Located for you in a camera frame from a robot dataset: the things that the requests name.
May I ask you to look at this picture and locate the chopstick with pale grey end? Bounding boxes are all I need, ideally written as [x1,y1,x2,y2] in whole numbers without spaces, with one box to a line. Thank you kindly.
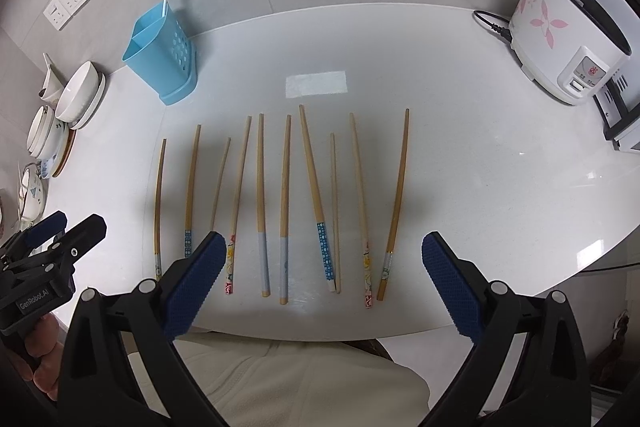
[153,138,166,281]

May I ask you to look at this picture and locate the chopstick with blue dotted end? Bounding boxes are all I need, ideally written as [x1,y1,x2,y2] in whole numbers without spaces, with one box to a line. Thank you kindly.
[183,124,202,258]

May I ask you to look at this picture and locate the chopstick with floral red end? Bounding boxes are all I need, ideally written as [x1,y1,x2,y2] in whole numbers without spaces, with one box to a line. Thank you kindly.
[224,116,252,295]

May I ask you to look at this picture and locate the chopstick with blue patterned end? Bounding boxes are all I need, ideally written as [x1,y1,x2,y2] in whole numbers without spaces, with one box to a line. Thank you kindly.
[298,104,336,293]

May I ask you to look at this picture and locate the chopstick with pale floral end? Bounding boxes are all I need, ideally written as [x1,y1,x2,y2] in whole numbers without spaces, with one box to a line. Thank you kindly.
[376,108,410,301]

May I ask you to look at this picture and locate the plain thin bamboo chopstick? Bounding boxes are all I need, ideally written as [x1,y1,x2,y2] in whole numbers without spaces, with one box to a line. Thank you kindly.
[209,136,231,231]

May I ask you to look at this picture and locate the plain short bamboo chopstick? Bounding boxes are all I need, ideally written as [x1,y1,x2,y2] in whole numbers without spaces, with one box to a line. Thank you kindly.
[330,133,342,294]

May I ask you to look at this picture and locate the person left hand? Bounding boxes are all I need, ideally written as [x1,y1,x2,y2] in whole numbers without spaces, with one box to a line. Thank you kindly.
[21,313,64,401]

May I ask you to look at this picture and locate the blue patterned white bowl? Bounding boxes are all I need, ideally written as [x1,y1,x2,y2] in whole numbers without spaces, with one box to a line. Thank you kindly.
[17,162,47,223]

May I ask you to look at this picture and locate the white bowl with dark rim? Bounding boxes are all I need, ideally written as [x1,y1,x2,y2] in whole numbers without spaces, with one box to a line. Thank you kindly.
[26,105,68,160]

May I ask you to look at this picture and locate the wooden plate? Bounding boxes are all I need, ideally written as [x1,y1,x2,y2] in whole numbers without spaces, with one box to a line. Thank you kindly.
[51,130,76,178]

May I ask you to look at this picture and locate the large white bowl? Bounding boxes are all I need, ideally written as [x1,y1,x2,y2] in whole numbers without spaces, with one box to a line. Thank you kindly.
[55,61,100,124]

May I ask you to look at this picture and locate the white ceramic jug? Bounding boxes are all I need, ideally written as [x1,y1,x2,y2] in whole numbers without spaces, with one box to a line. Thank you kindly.
[38,53,64,106]

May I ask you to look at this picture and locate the person beige trousers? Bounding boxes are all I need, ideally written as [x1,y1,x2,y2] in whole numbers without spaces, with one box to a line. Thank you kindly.
[174,332,430,426]

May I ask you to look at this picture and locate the white ridged plate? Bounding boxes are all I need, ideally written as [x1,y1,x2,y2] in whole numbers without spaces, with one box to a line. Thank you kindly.
[70,74,106,131]

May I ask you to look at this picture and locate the blue plastic utensil holder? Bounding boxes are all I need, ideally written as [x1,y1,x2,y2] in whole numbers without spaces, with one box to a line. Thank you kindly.
[122,3,198,105]

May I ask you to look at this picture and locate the white floral rice cooker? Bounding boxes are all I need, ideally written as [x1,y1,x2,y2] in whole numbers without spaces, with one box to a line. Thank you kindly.
[509,0,632,106]

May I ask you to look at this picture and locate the white wall socket pair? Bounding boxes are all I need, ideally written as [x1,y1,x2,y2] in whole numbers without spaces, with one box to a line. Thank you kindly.
[43,0,89,30]

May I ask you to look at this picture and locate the white appliance with black frame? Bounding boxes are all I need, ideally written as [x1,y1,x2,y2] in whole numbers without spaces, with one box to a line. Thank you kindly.
[594,0,640,154]

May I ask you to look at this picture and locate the black power cord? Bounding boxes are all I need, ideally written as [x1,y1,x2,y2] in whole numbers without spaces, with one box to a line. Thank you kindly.
[472,8,516,44]

